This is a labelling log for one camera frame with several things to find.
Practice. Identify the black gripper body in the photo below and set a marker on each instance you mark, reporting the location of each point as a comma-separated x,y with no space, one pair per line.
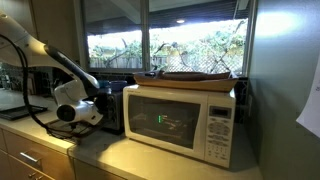
104,103

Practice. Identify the silver toaster oven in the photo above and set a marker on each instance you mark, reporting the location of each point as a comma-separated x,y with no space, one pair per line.
116,113

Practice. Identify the dark blue plastic bowl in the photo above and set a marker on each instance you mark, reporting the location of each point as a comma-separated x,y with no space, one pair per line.
118,85

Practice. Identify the glass toaster oven door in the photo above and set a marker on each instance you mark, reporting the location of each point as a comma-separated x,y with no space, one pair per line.
85,130

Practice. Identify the wooden kitchen cabinet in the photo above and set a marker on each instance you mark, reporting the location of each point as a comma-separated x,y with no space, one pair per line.
53,160

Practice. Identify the black baking tray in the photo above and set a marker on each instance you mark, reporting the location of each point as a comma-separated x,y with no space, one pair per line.
20,112

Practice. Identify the wooden serving tray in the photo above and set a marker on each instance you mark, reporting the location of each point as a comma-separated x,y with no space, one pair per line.
186,84

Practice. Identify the brown shallow dish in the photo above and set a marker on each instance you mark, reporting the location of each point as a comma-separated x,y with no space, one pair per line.
196,75

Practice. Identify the round ceiling light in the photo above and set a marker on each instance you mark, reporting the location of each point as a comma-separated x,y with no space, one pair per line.
180,20

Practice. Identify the white paper sheet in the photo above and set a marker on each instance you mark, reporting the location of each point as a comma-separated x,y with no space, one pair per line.
311,110

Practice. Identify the window frame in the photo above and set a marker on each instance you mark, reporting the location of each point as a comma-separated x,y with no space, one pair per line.
145,33

